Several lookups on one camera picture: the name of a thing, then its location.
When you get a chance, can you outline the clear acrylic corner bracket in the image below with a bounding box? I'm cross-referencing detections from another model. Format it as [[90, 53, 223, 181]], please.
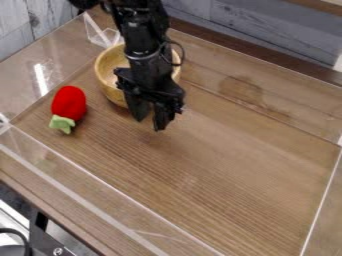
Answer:
[[83, 13, 125, 49]]

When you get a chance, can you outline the black cable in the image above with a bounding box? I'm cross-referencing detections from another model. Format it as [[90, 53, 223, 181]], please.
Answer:
[[159, 39, 187, 68]]

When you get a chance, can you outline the black table leg bracket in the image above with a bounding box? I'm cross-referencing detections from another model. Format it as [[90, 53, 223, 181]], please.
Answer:
[[0, 209, 78, 256]]

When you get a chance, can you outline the clear acrylic tray wall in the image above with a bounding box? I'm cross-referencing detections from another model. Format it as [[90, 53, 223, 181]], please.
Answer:
[[0, 114, 223, 256]]

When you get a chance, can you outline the red plush strawberry toy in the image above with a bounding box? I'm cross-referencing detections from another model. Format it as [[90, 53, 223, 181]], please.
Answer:
[[50, 85, 87, 134]]

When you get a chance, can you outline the wooden bowl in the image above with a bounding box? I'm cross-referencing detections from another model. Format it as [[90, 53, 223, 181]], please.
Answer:
[[94, 43, 183, 109]]

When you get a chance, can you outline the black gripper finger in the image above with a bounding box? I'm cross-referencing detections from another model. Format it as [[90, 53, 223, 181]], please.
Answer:
[[154, 98, 183, 131], [125, 92, 153, 122]]

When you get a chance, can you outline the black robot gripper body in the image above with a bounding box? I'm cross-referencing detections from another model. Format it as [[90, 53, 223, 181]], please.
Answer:
[[112, 49, 187, 114]]

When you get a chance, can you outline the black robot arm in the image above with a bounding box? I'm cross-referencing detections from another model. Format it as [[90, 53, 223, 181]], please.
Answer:
[[67, 0, 186, 131]]

